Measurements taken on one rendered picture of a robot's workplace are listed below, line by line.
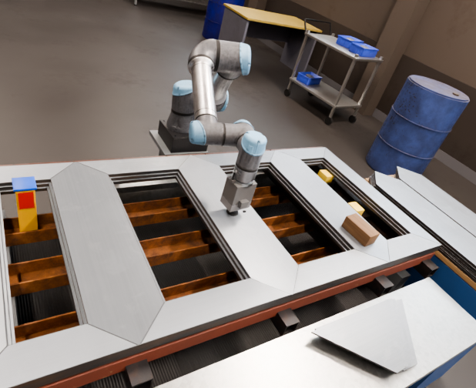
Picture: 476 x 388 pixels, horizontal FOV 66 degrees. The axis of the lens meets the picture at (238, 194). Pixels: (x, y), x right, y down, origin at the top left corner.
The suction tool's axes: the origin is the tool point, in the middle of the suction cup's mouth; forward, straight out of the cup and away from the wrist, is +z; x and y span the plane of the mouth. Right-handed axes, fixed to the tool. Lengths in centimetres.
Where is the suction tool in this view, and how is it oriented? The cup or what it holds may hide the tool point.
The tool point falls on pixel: (231, 214)
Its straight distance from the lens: 129.5
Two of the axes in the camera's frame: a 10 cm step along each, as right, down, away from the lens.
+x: -5.6, -5.9, 5.8
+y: 7.9, -1.7, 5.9
